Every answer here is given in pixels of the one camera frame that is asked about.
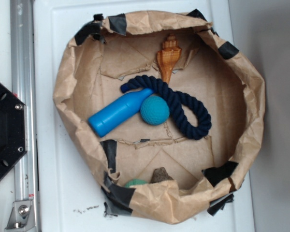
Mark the brown paper bag bin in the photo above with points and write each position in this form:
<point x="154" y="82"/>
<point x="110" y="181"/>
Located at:
<point x="107" y="53"/>

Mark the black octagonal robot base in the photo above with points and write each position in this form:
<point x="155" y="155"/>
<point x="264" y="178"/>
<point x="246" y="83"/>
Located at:
<point x="13" y="143"/>

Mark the aluminium extrusion rail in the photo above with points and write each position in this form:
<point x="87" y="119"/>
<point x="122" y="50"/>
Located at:
<point x="26" y="181"/>

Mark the green ball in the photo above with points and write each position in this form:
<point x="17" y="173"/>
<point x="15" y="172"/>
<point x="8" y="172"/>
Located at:
<point x="135" y="182"/>

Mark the metal corner bracket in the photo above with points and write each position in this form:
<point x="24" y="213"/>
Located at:
<point x="22" y="217"/>

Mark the orange conch shell toy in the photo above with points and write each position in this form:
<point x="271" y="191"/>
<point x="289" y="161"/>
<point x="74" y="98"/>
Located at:
<point x="168" y="57"/>

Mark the teal dimpled ball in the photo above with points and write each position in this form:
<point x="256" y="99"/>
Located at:
<point x="154" y="110"/>

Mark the brown rock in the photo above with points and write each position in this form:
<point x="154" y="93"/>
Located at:
<point x="159" y="175"/>

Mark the blue plastic bottle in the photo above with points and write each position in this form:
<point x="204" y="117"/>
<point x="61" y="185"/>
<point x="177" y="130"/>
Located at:
<point x="111" y="116"/>

